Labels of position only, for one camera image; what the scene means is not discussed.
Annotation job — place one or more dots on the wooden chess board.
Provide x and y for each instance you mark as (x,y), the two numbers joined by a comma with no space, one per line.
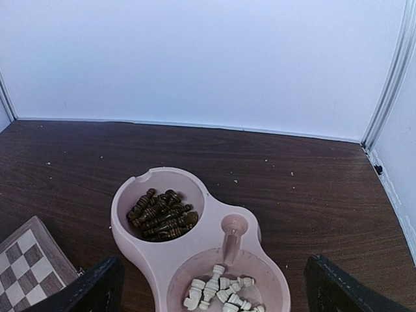
(33,267)

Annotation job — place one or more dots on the right aluminium frame post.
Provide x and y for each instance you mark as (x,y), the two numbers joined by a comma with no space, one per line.
(401,58)

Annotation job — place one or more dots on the left aluminium frame post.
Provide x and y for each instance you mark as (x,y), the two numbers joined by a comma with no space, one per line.
(6,101)

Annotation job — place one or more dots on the aluminium frame post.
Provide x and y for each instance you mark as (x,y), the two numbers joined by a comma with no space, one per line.
(6,101)
(401,58)

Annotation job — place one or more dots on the pink double bowl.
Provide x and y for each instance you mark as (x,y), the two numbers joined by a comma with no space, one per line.
(225,235)

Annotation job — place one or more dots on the dark chess pieces pile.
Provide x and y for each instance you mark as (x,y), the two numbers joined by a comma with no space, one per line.
(160,217)

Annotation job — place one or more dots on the white chess pieces pile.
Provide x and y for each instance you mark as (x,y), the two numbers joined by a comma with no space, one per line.
(226,290)

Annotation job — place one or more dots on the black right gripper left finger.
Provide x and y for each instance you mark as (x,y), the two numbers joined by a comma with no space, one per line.
(98,289)

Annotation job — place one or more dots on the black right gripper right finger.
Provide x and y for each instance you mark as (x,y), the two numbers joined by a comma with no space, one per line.
(329,288)

